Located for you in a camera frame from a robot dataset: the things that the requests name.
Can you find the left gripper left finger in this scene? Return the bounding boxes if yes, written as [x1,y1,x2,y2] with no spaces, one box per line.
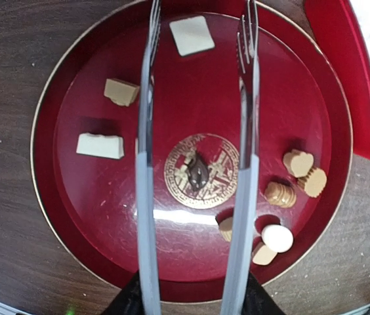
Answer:
[104,272,144,315]

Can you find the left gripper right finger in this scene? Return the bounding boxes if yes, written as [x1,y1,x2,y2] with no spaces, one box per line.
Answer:
[243,273,285,315]

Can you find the silver serving tongs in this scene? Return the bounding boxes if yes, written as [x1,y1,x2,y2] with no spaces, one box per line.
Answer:
[134,0,260,315]

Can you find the tan cup chocolate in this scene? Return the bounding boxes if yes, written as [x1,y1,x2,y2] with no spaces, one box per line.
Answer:
[218,217,233,242]

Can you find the white trapezoid chocolate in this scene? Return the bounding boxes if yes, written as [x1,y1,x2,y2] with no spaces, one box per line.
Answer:
[76,133,125,159]

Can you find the white square chocolate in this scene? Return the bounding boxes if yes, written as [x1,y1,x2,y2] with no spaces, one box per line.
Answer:
[169,16,215,57]

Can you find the tan block chocolate lower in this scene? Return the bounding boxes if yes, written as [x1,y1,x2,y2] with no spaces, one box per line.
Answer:
[252,241,277,266]

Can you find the white oval chocolate lower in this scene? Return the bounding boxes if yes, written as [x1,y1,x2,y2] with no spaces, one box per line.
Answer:
[261,224,294,253]

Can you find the tan barrel chocolate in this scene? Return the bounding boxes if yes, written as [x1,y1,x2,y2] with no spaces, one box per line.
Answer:
[264,182,297,208]

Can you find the tan wedge chocolate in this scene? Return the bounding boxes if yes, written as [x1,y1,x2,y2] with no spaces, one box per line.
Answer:
[104,79,140,106]

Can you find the round red tray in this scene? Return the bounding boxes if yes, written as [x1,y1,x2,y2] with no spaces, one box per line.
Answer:
[31,1,352,303]

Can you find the red square tin box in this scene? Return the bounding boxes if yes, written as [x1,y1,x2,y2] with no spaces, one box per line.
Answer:
[304,0,370,159]

